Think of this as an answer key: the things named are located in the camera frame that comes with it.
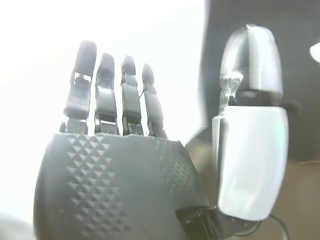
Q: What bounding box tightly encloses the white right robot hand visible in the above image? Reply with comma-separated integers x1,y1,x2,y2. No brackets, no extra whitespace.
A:
33,23,290,240

